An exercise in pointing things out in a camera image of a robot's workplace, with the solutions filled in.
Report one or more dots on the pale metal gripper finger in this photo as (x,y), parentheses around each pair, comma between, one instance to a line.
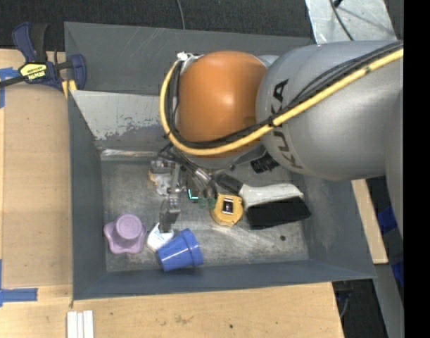
(169,217)

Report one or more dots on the white and orange small object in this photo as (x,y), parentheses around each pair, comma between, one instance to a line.
(161,185)

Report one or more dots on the blue cup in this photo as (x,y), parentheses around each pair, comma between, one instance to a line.
(179,252)

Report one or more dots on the purple cup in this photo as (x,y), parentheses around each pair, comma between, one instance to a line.
(126,232)

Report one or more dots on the yellow round tape measure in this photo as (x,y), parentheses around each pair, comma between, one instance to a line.
(227,210)

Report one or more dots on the white brush with black bristles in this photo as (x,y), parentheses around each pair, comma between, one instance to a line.
(274,203)

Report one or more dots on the grey metal bin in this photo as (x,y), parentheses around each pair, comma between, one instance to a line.
(130,58)

